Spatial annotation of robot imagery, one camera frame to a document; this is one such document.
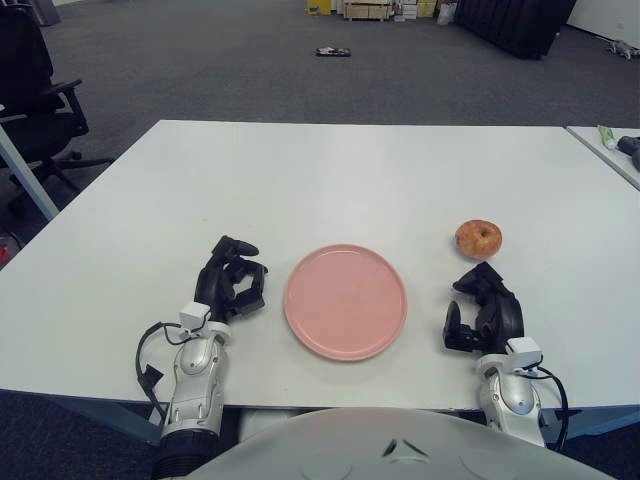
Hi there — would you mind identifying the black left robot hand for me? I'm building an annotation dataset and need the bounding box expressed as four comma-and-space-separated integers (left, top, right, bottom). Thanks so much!
193, 234, 270, 324

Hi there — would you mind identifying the wooden pallet crate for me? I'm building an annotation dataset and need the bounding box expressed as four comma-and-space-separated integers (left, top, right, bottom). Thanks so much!
342, 0, 396, 22

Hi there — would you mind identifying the black office chair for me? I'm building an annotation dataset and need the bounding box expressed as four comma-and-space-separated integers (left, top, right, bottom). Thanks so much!
0, 0, 116, 211

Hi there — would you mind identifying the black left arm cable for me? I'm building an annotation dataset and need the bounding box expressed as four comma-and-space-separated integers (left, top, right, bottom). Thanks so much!
133, 322, 189, 426

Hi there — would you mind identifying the red yellow apple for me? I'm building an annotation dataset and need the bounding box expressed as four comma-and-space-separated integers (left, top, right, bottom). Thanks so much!
455, 218, 504, 260

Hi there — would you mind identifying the pink round plate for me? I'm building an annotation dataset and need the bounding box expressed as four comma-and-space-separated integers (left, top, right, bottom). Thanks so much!
283, 243, 409, 363

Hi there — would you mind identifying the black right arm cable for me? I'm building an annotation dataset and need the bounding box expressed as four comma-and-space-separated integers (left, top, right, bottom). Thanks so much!
529, 364, 571, 451

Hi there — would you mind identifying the small grey robot dog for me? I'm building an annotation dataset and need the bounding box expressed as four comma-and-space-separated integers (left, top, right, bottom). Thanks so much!
607, 39, 640, 60

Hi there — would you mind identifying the grey desk leg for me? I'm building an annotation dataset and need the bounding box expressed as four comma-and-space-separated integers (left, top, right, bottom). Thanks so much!
0, 119, 60, 221

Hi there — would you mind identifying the blue table frame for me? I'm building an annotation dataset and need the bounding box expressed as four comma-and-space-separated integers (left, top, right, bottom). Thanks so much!
0, 388, 640, 444

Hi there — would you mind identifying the black folding partition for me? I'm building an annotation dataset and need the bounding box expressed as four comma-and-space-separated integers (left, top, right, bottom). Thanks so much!
453, 0, 577, 61

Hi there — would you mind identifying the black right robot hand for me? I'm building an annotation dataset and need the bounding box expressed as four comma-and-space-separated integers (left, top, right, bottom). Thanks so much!
442, 261, 525, 354

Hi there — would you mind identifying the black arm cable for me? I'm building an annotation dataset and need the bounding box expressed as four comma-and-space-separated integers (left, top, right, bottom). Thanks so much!
133, 322, 189, 426
529, 364, 571, 451

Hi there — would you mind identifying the grey robot torso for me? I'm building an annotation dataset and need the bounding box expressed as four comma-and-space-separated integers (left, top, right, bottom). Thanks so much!
187, 407, 640, 480

